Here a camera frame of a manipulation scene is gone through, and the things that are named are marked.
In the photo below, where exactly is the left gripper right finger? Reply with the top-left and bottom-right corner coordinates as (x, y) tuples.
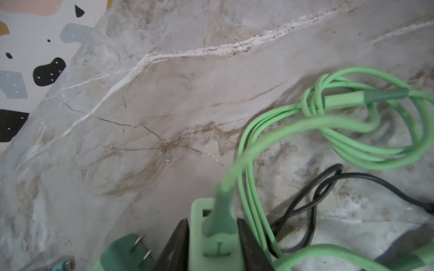
(237, 218), (275, 271)

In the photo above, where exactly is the light green charger plug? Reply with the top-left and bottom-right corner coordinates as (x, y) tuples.
(91, 234), (155, 271)

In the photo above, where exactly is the light green cable bundle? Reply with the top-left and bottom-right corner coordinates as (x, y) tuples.
(203, 67), (434, 271)

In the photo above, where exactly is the black usb cable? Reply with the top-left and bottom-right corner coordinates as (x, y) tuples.
(266, 163), (434, 253)

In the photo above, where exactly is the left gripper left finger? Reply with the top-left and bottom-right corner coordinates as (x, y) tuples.
(152, 219), (189, 271)

